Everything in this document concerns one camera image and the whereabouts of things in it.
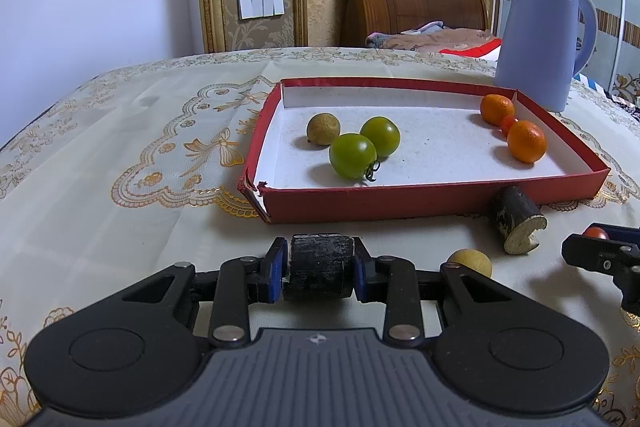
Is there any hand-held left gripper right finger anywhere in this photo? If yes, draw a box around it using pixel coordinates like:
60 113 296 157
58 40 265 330
352 237 517 349

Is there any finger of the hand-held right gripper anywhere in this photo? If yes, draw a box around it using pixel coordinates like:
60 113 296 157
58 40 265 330
595 223 640 242
561 232 640 309

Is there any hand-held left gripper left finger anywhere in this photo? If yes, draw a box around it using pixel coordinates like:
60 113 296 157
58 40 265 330
122 237 290 349

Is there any dark sugarcane piece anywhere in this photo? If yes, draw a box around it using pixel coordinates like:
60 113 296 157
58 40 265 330
282 233 357 300
487 186 548 256

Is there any green tomato with stem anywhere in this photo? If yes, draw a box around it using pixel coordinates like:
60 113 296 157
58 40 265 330
328 133 381 182

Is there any small orange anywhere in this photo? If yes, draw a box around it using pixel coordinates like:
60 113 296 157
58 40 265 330
480 94 516 126
507 120 548 164

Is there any red cardboard box tray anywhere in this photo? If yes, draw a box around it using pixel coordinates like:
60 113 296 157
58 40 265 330
237 77 612 224

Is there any yellow longan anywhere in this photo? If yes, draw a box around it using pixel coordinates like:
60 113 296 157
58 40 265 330
446 248 493 279

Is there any brown longan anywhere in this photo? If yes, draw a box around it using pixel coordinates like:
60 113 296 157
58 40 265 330
306 113 343 146

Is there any blue white striped cloth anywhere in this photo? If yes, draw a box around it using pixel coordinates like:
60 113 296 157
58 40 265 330
574 73 607 94

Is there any cream embroidered tablecloth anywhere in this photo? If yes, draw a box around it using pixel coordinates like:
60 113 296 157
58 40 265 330
0 47 640 427

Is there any blue plastic kettle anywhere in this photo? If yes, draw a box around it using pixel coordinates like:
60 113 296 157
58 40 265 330
494 0 598 112

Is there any red and white cloth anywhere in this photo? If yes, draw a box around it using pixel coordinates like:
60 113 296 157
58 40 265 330
440 38 502 58

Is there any pile of clothes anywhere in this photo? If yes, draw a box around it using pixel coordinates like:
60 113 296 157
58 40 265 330
365 21 501 54

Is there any white wall switch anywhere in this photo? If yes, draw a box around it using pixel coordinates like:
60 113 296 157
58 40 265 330
237 0 285 20

